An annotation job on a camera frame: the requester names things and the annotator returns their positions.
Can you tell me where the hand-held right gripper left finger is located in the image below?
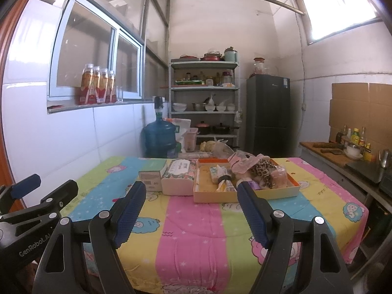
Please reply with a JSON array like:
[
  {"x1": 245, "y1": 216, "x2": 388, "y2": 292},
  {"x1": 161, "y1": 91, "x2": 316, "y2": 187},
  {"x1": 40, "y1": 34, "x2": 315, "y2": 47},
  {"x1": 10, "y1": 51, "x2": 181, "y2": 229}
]
[{"x1": 37, "y1": 181, "x2": 147, "y2": 294}]

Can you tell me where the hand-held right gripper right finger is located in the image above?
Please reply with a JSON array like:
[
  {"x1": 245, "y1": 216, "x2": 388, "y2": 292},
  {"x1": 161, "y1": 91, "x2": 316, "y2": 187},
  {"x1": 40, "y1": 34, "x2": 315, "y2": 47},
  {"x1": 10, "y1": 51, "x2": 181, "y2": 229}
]
[{"x1": 237, "y1": 181, "x2": 354, "y2": 294}]

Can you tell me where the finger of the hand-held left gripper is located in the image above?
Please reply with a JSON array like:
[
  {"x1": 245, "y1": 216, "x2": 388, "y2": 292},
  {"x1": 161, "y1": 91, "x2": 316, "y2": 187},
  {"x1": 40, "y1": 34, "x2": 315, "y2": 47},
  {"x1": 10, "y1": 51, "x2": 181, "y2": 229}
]
[
  {"x1": 0, "y1": 174, "x2": 42, "y2": 213},
  {"x1": 0, "y1": 179, "x2": 79, "y2": 225}
]

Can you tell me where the orange cardboard box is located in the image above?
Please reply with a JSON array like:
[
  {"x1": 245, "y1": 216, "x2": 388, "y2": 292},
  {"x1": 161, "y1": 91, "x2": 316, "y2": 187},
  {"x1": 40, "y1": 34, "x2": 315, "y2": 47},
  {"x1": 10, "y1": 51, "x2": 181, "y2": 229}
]
[{"x1": 193, "y1": 158, "x2": 301, "y2": 203}]

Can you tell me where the leopard print scrunchie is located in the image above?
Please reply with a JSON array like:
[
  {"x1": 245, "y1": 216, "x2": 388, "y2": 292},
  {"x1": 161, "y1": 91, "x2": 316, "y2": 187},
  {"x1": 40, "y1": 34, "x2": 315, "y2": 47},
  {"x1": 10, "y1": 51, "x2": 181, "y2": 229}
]
[{"x1": 248, "y1": 161, "x2": 278, "y2": 189}]

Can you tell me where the pink sheer scrunchie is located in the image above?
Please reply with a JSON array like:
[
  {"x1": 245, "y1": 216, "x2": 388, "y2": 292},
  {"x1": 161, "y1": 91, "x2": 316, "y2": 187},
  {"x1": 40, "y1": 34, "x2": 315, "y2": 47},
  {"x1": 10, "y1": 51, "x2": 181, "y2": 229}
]
[{"x1": 271, "y1": 165, "x2": 290, "y2": 187}]

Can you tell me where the teddy bear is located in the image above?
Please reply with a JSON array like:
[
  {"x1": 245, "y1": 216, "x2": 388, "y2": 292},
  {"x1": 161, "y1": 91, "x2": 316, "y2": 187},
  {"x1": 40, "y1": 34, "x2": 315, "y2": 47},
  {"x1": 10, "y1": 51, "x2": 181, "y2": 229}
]
[{"x1": 228, "y1": 152, "x2": 271, "y2": 190}]

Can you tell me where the clear plastic hair-tie packet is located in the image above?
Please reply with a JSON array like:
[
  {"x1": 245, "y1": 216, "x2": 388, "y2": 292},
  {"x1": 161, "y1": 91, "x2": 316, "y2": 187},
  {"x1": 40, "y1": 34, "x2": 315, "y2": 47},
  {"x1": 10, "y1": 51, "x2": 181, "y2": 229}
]
[{"x1": 210, "y1": 164, "x2": 237, "y2": 193}]

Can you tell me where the small green-topped box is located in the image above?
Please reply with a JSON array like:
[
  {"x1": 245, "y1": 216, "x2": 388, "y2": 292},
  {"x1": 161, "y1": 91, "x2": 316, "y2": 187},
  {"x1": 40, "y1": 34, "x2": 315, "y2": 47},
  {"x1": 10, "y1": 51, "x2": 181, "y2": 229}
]
[{"x1": 138, "y1": 161, "x2": 168, "y2": 192}]

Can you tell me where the striped cartoon blanket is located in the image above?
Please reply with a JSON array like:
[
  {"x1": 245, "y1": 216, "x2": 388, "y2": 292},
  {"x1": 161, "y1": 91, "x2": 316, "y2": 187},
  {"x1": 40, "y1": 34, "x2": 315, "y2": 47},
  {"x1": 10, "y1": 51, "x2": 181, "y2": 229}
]
[{"x1": 60, "y1": 156, "x2": 369, "y2": 294}]

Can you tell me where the floral tissue pack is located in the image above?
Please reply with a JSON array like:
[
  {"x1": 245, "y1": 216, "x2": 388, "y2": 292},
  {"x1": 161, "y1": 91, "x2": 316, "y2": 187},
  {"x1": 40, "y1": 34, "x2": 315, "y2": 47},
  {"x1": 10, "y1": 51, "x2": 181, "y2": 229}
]
[{"x1": 161, "y1": 159, "x2": 198, "y2": 196}]

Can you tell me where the clear plastic bag of food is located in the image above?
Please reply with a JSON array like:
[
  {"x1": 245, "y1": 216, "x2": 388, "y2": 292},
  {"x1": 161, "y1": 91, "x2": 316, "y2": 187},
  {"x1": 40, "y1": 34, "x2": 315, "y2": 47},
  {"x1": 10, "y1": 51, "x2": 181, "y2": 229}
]
[{"x1": 200, "y1": 138, "x2": 235, "y2": 159}]

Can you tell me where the blue water jug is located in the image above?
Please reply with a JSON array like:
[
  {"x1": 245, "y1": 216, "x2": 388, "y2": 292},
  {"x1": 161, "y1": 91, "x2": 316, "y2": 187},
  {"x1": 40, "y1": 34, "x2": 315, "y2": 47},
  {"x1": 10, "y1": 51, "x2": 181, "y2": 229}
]
[{"x1": 142, "y1": 121, "x2": 177, "y2": 158}]

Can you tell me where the black cooking pot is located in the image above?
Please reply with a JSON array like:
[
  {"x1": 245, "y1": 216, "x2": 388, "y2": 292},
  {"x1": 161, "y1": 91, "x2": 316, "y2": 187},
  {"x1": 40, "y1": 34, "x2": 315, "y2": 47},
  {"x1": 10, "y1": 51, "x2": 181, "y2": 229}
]
[{"x1": 213, "y1": 123, "x2": 240, "y2": 135}]

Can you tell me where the grey kitchen counter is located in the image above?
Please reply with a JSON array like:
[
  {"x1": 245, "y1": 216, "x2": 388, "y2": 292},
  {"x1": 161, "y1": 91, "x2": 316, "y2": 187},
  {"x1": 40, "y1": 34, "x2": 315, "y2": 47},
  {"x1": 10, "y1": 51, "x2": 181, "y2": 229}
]
[{"x1": 299, "y1": 141, "x2": 392, "y2": 221}]

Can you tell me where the pink plastic bin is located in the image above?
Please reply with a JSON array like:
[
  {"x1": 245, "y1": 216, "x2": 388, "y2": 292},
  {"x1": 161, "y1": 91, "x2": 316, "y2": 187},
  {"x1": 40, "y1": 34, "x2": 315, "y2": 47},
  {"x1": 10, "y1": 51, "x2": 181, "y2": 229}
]
[{"x1": 184, "y1": 128, "x2": 199, "y2": 152}]

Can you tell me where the dark grey fridge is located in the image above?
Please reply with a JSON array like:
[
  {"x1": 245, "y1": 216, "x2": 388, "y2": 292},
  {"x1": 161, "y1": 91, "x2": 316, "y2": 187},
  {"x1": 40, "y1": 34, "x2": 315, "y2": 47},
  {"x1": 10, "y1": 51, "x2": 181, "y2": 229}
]
[{"x1": 246, "y1": 74, "x2": 291, "y2": 157}]

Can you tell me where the white printed sack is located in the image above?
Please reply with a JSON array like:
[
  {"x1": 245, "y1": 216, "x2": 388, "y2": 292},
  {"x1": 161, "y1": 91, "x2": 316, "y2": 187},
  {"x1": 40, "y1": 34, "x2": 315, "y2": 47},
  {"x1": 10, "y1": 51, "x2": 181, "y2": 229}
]
[{"x1": 165, "y1": 118, "x2": 192, "y2": 143}]

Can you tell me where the orange drink bottle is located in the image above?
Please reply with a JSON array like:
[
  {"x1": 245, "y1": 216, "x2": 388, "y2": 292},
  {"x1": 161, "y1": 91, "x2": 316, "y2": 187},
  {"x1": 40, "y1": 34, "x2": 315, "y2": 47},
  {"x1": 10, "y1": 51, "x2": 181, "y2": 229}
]
[
  {"x1": 100, "y1": 68, "x2": 110, "y2": 103},
  {"x1": 79, "y1": 64, "x2": 95, "y2": 105},
  {"x1": 92, "y1": 66, "x2": 102, "y2": 104},
  {"x1": 107, "y1": 70, "x2": 117, "y2": 103}
]

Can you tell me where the black water pump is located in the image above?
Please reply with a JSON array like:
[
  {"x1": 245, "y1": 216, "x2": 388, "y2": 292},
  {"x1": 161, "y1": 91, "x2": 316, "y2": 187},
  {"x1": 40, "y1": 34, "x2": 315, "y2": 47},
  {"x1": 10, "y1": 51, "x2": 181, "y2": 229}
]
[{"x1": 153, "y1": 96, "x2": 164, "y2": 122}]

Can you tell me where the white bowl on counter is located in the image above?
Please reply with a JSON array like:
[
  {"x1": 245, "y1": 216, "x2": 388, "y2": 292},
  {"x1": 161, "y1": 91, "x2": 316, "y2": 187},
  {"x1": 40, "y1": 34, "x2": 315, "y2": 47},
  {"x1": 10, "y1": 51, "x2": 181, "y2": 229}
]
[{"x1": 344, "y1": 144, "x2": 364, "y2": 160}]

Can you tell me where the black induction cooker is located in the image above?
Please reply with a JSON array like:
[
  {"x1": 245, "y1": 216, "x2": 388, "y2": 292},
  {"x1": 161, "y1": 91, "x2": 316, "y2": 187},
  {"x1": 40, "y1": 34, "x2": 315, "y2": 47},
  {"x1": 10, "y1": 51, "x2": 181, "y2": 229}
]
[{"x1": 346, "y1": 161, "x2": 386, "y2": 184}]

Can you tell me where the grey metal shelf rack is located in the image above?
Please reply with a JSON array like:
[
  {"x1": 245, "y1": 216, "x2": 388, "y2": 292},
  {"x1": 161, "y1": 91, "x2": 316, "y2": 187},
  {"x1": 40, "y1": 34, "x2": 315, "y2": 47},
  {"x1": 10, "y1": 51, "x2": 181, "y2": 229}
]
[{"x1": 168, "y1": 61, "x2": 241, "y2": 154}]

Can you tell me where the metal kettle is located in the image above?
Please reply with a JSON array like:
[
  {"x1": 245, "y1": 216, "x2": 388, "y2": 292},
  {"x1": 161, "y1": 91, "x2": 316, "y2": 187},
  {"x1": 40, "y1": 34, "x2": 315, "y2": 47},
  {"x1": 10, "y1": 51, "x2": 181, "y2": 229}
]
[{"x1": 378, "y1": 149, "x2": 391, "y2": 169}]

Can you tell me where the row of seasoning jars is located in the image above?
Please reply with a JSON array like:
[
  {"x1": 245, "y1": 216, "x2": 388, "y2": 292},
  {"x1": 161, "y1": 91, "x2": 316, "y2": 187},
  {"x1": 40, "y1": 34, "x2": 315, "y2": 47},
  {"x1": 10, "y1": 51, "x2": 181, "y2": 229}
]
[{"x1": 176, "y1": 71, "x2": 233, "y2": 86}]

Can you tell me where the brown cardboard sheet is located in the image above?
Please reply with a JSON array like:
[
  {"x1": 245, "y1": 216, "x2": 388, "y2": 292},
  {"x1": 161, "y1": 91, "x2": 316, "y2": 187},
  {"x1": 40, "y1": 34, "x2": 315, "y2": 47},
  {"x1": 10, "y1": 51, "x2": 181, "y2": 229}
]
[{"x1": 328, "y1": 83, "x2": 392, "y2": 157}]

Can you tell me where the sliding glass window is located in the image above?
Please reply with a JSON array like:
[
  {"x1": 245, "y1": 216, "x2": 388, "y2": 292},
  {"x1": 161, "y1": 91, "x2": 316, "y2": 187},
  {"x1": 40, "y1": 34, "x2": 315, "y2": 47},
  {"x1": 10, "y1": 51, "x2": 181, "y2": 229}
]
[{"x1": 48, "y1": 0, "x2": 144, "y2": 100}]

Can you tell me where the small high window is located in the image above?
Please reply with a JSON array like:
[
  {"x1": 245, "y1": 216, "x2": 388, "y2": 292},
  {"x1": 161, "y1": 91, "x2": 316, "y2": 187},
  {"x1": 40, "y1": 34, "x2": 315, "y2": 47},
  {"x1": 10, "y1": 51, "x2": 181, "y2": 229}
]
[{"x1": 292, "y1": 0, "x2": 380, "y2": 45}]

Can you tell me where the red wire basket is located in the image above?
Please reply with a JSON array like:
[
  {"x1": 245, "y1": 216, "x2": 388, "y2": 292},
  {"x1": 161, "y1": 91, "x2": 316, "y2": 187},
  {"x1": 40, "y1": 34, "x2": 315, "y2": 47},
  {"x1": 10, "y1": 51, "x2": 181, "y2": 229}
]
[{"x1": 200, "y1": 51, "x2": 223, "y2": 62}]

